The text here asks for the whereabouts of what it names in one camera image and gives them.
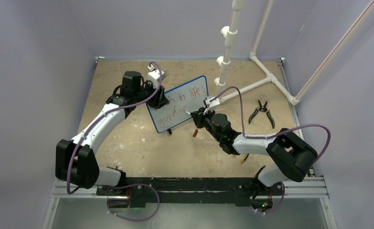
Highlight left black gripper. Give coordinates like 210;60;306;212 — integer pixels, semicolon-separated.
134;80;168;109

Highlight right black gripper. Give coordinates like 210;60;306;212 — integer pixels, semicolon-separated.
192;106;222;142

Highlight blue framed whiteboard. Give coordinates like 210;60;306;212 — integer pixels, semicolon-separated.
146;75;209;134

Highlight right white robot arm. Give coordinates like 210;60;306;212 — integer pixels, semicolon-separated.
189;107;318;194

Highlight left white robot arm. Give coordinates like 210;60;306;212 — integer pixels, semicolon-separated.
55;68;169;195

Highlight white PVC pipe stand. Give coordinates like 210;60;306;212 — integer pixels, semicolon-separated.
214;0;301;106

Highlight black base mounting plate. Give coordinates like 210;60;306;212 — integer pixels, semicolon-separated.
96;177;283;208

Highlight white pipe with red stripe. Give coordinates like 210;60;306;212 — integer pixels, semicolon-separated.
292;0;374;105

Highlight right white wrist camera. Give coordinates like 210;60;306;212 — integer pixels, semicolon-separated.
203;96;221;114

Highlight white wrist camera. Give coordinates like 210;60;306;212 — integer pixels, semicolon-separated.
147;65;160;88
203;96;221;114

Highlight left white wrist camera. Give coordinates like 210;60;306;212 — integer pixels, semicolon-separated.
147;65;160;88

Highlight yellow handled pliers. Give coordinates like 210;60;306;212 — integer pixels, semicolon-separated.
232;154;249;164

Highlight black handled pliers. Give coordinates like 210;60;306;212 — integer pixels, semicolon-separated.
248;100;275;129

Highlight aluminium rail frame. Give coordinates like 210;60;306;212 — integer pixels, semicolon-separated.
55;61;321;216

